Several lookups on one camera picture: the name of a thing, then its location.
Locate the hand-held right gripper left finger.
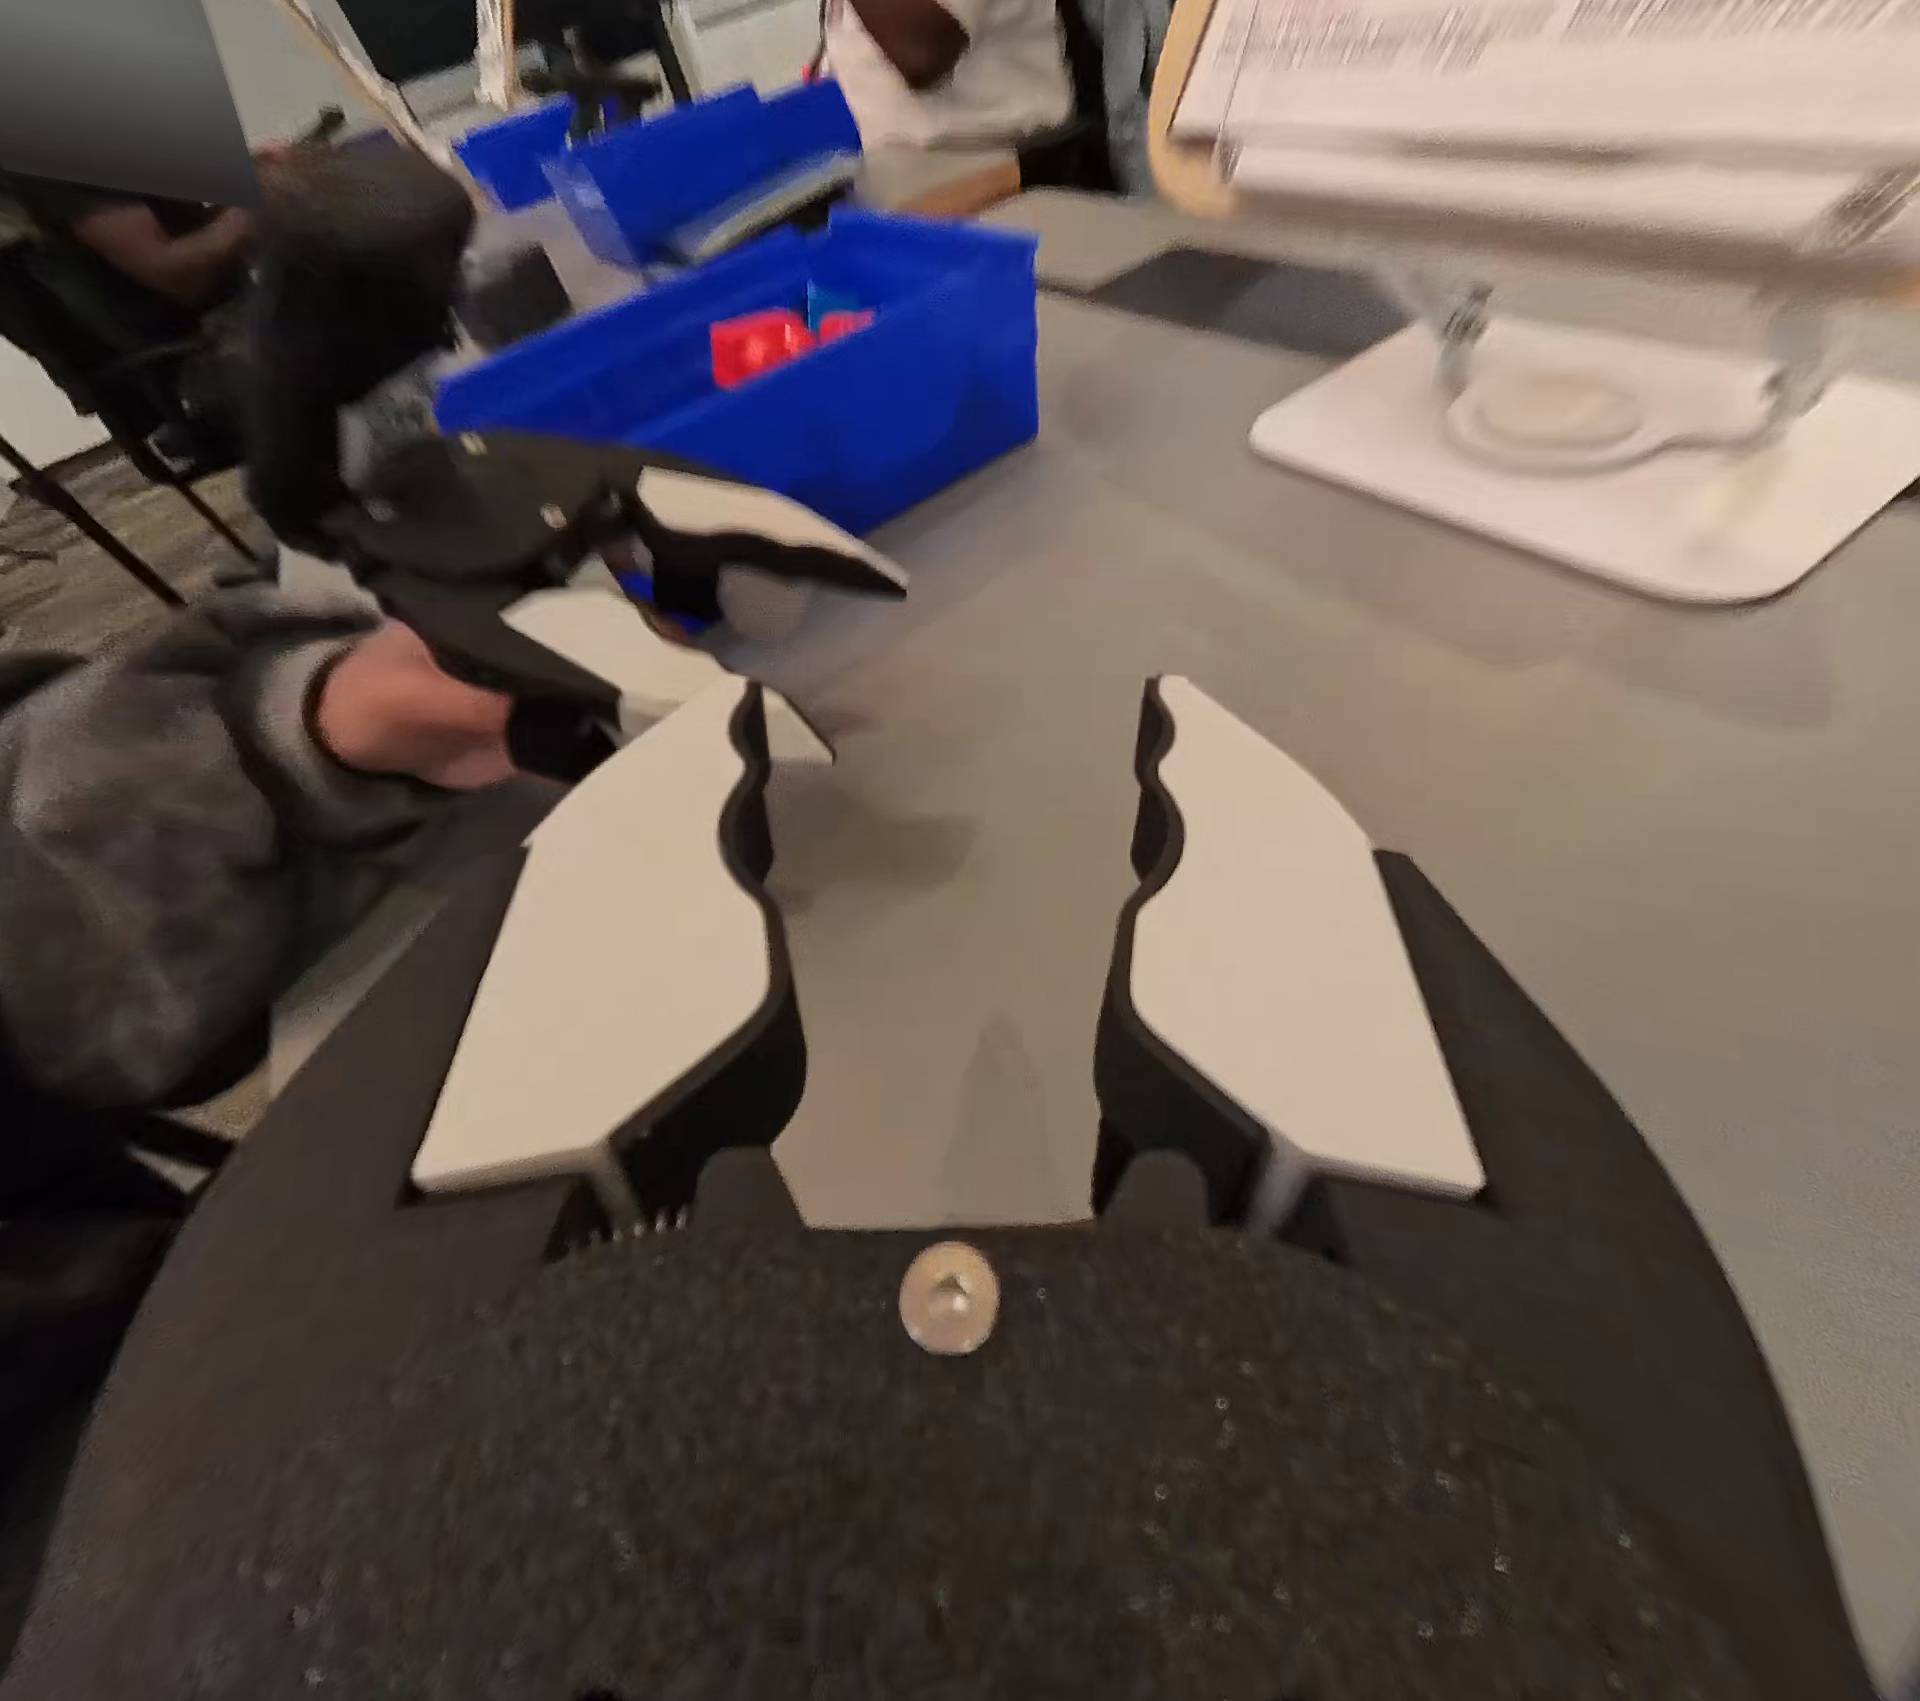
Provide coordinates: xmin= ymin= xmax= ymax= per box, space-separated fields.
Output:
xmin=410 ymin=678 xmax=809 ymax=1240

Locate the blue divided plastic bin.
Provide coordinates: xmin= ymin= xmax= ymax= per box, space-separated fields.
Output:
xmin=436 ymin=208 xmax=1042 ymax=538

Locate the person's left hand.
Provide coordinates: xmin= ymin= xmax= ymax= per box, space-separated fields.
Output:
xmin=314 ymin=621 xmax=521 ymax=795

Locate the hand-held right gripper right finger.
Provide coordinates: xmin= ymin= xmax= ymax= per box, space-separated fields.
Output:
xmin=1090 ymin=677 xmax=1486 ymax=1245

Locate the grey desk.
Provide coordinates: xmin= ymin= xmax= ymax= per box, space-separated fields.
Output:
xmin=195 ymin=188 xmax=1920 ymax=1701

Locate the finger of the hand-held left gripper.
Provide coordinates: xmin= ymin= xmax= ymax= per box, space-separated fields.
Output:
xmin=629 ymin=461 xmax=912 ymax=642
xmin=498 ymin=588 xmax=835 ymax=768

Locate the black office chair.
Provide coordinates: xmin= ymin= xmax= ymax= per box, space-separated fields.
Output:
xmin=0 ymin=217 xmax=277 ymax=611

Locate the red two-stud toy block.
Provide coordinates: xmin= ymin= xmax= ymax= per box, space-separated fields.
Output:
xmin=707 ymin=309 xmax=822 ymax=394

